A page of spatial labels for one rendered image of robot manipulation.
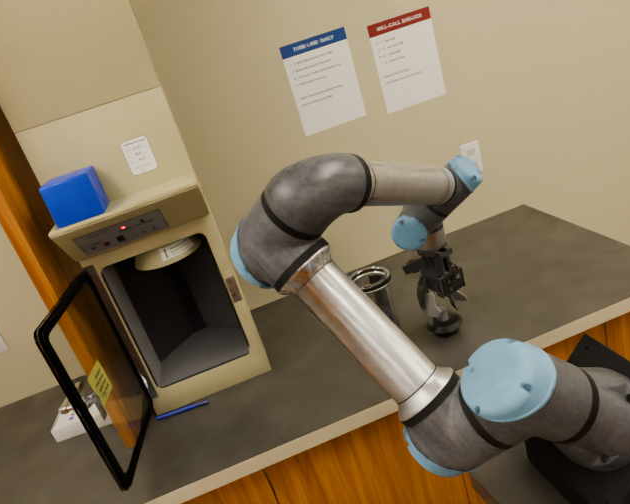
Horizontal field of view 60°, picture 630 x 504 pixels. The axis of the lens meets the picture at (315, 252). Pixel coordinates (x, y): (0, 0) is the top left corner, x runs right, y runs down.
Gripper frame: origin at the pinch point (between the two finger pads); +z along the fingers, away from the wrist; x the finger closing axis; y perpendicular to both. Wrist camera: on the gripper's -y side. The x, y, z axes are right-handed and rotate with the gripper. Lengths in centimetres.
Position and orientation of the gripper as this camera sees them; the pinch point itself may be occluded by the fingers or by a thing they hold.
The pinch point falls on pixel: (441, 313)
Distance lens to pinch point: 144.0
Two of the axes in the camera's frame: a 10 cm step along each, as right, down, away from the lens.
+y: 4.7, 2.1, -8.6
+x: 8.3, -4.2, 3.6
